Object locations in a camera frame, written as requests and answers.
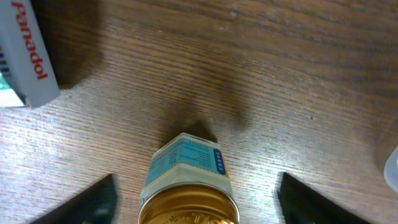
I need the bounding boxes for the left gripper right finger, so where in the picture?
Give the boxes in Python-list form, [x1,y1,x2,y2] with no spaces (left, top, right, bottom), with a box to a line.
[277,172,369,224]

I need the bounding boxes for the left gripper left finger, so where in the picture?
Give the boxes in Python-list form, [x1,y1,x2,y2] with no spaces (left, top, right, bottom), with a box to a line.
[31,174,118,224]

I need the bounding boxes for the white Panadol box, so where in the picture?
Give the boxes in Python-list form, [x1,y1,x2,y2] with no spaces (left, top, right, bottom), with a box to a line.
[1,0,60,108]

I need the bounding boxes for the clear plastic container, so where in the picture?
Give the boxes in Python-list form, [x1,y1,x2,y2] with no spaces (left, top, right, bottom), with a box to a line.
[384,147,398,193]

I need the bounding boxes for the small jar gold lid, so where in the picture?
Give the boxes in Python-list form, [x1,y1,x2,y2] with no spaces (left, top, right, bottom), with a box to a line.
[138,133,240,223]

